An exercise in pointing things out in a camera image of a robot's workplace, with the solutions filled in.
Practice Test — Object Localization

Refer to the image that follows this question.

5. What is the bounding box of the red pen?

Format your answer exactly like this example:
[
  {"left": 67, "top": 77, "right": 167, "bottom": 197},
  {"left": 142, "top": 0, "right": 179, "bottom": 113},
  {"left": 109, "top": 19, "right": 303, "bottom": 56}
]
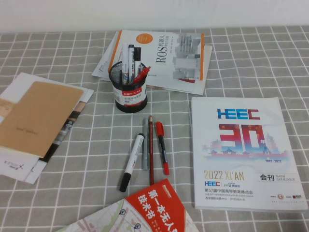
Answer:
[{"left": 131, "top": 66, "right": 152, "bottom": 84}]

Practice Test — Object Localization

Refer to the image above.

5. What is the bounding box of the red book with map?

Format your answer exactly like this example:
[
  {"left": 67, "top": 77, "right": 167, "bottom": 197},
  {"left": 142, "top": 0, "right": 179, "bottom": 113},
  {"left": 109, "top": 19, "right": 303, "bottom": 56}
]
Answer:
[{"left": 55, "top": 178, "right": 200, "bottom": 232}]

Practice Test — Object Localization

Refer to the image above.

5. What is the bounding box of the grey checked tablecloth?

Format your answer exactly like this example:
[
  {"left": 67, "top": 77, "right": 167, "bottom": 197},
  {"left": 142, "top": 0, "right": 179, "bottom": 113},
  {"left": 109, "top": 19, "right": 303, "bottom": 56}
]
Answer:
[{"left": 0, "top": 25, "right": 309, "bottom": 232}]

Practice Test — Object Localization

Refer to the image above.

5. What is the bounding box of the slim white marker black cap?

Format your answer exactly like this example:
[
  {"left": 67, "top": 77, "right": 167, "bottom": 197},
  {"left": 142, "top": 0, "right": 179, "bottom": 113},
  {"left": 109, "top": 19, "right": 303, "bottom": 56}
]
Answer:
[{"left": 134, "top": 46, "right": 142, "bottom": 78}]

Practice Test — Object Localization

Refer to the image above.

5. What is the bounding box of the white orange ROS book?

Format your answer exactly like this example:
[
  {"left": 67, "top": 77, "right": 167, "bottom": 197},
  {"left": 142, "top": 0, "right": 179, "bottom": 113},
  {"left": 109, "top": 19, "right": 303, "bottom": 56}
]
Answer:
[{"left": 110, "top": 29, "right": 205, "bottom": 82}]

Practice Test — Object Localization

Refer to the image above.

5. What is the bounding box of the black mesh pen holder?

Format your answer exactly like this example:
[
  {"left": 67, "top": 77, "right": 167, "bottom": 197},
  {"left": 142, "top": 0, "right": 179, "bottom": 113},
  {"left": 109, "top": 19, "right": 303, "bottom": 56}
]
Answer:
[{"left": 108, "top": 60, "right": 148, "bottom": 114}]

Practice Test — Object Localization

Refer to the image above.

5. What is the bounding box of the white HEEC show catalogue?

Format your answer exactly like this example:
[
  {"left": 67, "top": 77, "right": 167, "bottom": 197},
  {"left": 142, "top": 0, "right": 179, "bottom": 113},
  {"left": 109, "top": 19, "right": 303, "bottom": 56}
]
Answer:
[{"left": 191, "top": 97, "right": 309, "bottom": 214}]

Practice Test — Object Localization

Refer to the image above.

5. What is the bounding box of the red and black marker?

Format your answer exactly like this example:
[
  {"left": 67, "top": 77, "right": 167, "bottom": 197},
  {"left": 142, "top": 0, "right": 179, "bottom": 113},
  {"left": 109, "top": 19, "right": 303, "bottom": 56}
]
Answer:
[{"left": 154, "top": 121, "right": 170, "bottom": 175}]

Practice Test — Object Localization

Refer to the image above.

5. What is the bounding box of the white leaflet with logo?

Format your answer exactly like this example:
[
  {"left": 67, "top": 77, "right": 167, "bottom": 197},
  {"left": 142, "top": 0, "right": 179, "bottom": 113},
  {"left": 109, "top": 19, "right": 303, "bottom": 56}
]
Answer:
[{"left": 91, "top": 31, "right": 121, "bottom": 79}]

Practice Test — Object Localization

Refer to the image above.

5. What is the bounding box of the dark red pencil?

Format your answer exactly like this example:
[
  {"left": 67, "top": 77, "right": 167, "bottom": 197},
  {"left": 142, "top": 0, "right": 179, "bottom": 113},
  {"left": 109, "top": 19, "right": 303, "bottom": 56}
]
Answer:
[{"left": 148, "top": 115, "right": 155, "bottom": 186}]

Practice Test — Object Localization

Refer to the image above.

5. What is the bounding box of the grey pen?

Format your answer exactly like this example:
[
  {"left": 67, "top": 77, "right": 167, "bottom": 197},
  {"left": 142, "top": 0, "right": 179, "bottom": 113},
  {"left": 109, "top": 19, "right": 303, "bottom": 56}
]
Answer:
[{"left": 142, "top": 117, "right": 151, "bottom": 172}]

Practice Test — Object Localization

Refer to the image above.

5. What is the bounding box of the brown kraft notebook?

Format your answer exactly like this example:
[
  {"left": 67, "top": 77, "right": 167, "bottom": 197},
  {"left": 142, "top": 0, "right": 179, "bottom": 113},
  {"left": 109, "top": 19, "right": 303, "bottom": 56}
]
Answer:
[{"left": 0, "top": 81, "right": 84, "bottom": 159}]

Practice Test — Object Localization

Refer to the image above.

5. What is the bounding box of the white magazine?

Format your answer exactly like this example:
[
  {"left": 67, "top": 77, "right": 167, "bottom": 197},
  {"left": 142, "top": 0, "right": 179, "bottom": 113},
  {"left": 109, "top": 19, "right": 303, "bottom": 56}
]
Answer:
[{"left": 100, "top": 44, "right": 213, "bottom": 96}]

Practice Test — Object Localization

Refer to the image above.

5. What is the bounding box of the white brochure with photos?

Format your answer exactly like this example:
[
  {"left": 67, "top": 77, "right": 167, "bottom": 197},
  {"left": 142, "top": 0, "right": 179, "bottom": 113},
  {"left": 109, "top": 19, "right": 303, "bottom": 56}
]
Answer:
[{"left": 0, "top": 72, "right": 95, "bottom": 162}]

